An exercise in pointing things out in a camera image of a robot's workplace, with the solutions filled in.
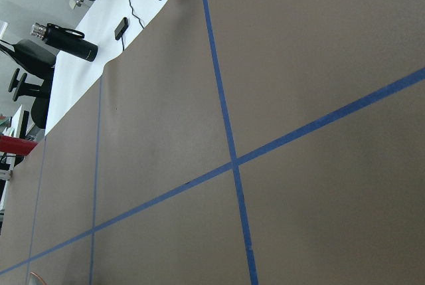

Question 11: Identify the black office chair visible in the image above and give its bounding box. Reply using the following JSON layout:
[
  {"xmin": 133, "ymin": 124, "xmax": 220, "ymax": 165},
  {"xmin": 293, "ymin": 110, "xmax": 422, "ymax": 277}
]
[{"xmin": 1, "ymin": 39, "xmax": 56, "ymax": 129}]

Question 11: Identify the black water bottle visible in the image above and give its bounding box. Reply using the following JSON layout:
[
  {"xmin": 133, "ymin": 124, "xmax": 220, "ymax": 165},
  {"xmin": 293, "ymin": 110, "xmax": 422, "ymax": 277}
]
[{"xmin": 31, "ymin": 23, "xmax": 98, "ymax": 62}]

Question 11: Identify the small black puck device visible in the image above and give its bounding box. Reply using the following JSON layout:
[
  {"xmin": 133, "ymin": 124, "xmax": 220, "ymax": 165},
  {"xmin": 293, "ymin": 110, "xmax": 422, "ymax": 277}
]
[{"xmin": 114, "ymin": 17, "xmax": 129, "ymax": 41}]

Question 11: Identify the red cylinder object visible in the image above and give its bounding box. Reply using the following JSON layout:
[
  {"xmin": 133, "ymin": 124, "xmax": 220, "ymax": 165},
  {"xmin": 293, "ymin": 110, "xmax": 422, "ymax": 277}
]
[{"xmin": 0, "ymin": 134, "xmax": 37, "ymax": 156}]

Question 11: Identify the grey square plate orange rim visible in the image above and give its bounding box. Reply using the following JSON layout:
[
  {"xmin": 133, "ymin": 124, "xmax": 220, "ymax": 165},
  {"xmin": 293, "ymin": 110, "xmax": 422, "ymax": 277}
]
[{"xmin": 27, "ymin": 272, "xmax": 46, "ymax": 285}]

